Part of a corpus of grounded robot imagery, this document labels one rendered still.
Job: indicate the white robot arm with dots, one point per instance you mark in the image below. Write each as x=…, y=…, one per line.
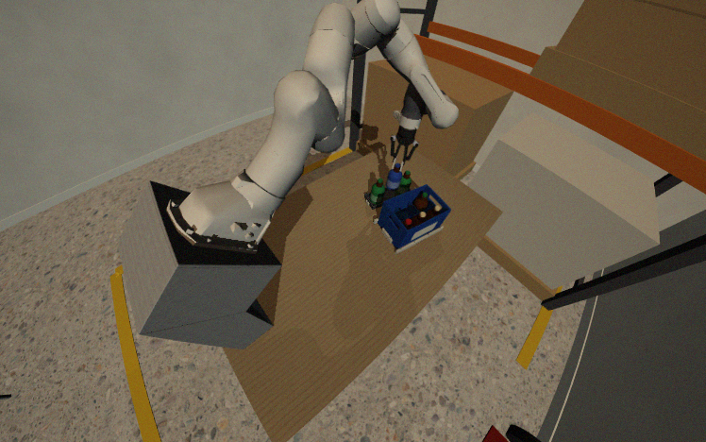
x=234, y=214

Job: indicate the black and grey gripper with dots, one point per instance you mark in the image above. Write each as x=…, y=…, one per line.
x=400, y=136

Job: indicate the blue bottle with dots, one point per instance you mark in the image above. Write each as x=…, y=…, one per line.
x=394, y=178

